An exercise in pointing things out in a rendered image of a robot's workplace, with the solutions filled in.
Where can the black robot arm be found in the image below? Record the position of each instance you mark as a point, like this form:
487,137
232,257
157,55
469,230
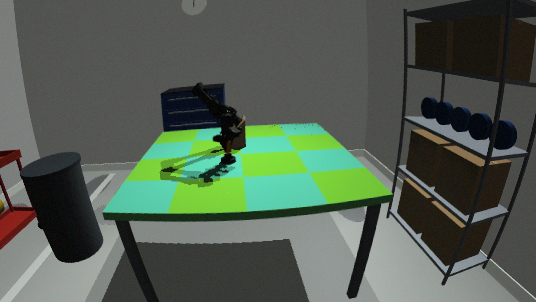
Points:
223,112

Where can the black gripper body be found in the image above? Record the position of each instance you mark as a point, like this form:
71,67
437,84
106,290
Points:
223,137

